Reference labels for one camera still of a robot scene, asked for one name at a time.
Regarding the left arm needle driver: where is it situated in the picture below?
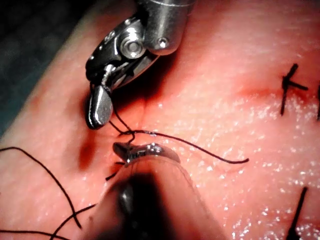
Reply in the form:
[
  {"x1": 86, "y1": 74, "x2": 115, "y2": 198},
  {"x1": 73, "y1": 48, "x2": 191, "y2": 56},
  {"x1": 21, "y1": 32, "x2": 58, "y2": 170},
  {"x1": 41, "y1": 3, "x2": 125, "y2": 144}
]
[{"x1": 112, "y1": 141, "x2": 182, "y2": 167}]

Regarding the right arm needle driver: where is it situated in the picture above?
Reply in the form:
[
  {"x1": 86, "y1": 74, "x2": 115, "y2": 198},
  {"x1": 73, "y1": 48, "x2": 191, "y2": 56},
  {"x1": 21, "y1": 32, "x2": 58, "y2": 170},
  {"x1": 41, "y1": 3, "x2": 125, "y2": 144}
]
[{"x1": 84, "y1": 0, "x2": 199, "y2": 91}]

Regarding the right arm needle driver jaw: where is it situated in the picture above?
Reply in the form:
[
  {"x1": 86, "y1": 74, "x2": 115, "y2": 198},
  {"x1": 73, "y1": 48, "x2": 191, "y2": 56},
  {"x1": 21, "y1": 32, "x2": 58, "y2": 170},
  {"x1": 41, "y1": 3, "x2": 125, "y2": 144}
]
[
  {"x1": 85, "y1": 94, "x2": 101, "y2": 131},
  {"x1": 92, "y1": 85, "x2": 114, "y2": 126}
]

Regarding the black thread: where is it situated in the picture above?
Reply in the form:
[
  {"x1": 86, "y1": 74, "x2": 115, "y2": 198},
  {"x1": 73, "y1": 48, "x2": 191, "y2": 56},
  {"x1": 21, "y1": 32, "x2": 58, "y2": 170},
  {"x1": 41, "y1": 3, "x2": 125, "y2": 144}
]
[{"x1": 0, "y1": 99, "x2": 250, "y2": 240}]

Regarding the tissue pad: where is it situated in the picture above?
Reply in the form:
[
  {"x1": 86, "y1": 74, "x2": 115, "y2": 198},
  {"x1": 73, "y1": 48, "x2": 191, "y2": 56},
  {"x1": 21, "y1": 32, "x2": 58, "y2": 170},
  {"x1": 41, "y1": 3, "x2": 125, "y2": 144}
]
[{"x1": 0, "y1": 0, "x2": 320, "y2": 240}]

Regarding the grey cloth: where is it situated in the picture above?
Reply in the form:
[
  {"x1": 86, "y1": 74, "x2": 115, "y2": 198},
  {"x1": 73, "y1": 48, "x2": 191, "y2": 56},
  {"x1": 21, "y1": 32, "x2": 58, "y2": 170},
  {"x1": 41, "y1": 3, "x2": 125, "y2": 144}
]
[{"x1": 0, "y1": 0, "x2": 101, "y2": 137}]

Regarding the black stitching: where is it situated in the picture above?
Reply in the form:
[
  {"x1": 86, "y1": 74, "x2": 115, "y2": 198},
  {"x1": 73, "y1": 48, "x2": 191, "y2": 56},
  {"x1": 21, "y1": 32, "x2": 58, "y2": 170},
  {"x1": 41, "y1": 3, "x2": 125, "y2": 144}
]
[
  {"x1": 279, "y1": 63, "x2": 320, "y2": 121},
  {"x1": 286, "y1": 186, "x2": 309, "y2": 240}
]

